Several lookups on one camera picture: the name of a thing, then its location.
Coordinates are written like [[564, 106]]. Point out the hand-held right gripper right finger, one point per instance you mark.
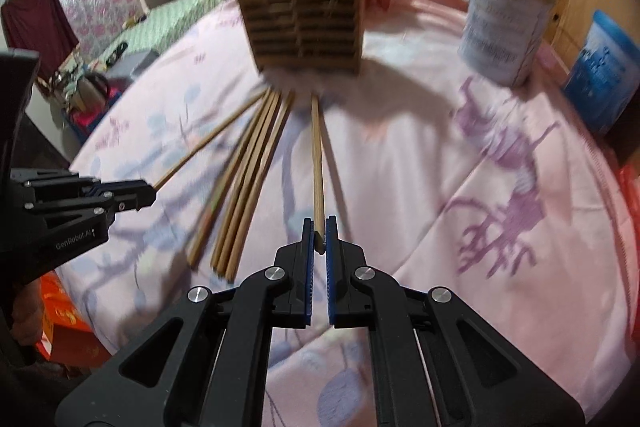
[[334, 287]]

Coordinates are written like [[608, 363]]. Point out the slender wooden chopstick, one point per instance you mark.
[[318, 167], [210, 140]]

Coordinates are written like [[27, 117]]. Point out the dark red hanging cloth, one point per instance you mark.
[[35, 27]]

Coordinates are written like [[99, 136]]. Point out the metal kettle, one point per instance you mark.
[[85, 89]]

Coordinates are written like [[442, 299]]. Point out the gold lid milk powder can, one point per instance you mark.
[[505, 22]]

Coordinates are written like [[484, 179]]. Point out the green patterned tablecloth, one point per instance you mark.
[[170, 22]]

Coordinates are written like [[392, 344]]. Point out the blue lidded can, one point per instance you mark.
[[605, 72]]

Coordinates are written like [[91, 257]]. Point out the silver fringed cloth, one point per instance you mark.
[[132, 62]]

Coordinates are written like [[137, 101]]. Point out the red gift bag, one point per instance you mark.
[[65, 322]]

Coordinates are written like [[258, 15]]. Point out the group of wooden chopsticks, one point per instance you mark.
[[245, 187]]

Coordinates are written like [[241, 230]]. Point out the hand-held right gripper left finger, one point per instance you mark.
[[306, 287]]

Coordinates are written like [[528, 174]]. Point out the red plastic bag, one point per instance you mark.
[[630, 192]]

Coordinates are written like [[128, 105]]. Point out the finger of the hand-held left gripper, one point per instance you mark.
[[85, 213], [65, 187]]

